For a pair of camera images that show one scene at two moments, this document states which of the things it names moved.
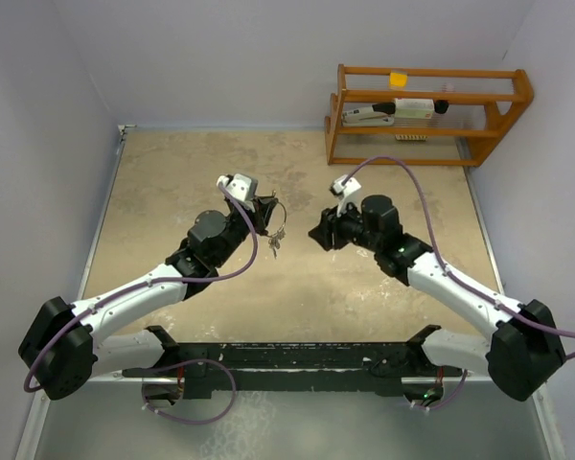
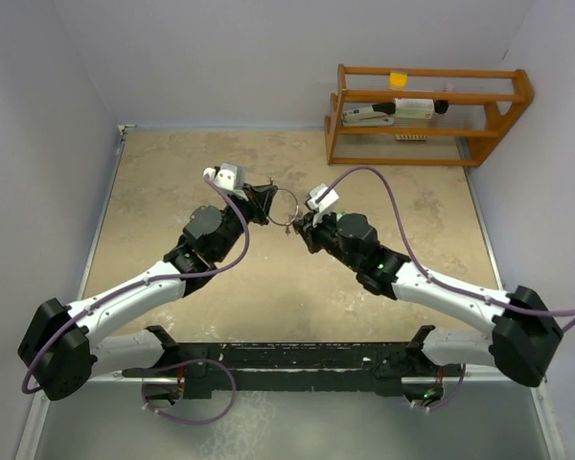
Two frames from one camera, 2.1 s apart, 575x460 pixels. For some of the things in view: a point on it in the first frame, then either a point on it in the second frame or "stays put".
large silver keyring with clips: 275,239 to 298,218
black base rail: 347,368 stays put
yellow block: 398,80 stays put
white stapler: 378,114 stays put
